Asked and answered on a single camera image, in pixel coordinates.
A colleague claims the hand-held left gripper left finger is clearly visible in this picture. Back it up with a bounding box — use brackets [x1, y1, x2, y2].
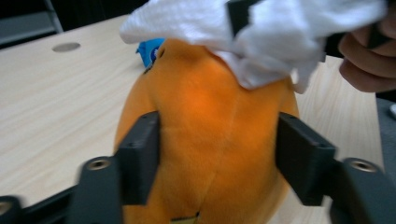
[69, 110, 162, 224]

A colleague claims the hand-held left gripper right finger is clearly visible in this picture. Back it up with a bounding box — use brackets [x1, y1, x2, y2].
[275, 111, 396, 224]

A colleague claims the white wet wipe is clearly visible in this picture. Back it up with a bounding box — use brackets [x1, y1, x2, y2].
[119, 0, 389, 94]

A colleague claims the orange plush toy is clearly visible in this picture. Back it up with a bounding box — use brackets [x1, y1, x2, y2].
[113, 37, 300, 224]

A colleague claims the blue wet wipes pack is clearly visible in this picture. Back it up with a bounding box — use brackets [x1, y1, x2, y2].
[135, 37, 166, 68]

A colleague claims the white metal stand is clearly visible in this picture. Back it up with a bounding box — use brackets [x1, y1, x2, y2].
[0, 0, 64, 49]

